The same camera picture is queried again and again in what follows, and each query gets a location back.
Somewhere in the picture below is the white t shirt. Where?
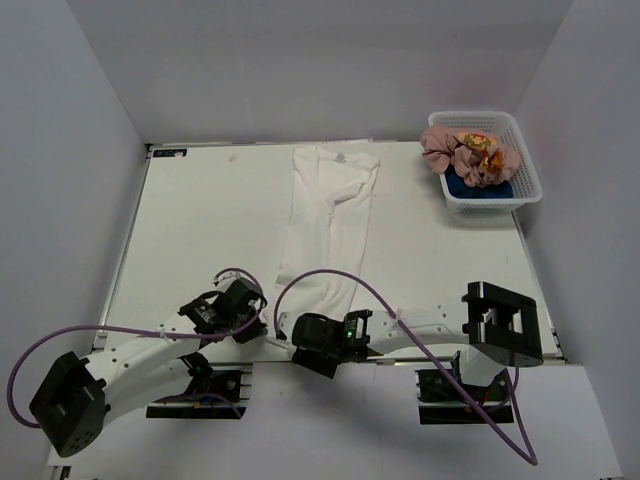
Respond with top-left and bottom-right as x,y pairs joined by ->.
269,145 -> 380,321

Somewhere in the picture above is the pink printed t shirt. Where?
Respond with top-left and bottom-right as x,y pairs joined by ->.
420,125 -> 522,187

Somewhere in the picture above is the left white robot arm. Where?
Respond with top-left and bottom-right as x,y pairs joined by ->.
29,276 -> 267,458

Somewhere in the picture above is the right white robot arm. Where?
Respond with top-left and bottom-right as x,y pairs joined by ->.
290,281 -> 543,399

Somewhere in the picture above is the blue label sticker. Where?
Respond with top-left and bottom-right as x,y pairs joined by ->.
152,148 -> 188,158

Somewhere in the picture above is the blue t shirt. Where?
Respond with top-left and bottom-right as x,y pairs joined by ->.
445,168 -> 514,199

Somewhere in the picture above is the white plastic basket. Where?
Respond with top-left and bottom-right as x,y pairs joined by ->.
420,111 -> 543,213

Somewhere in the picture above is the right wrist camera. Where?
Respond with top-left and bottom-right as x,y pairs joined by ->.
276,312 -> 300,343

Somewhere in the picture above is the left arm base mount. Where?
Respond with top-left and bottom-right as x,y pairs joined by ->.
146,367 -> 251,420

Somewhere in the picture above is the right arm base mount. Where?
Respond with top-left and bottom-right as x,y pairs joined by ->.
416,370 -> 514,426

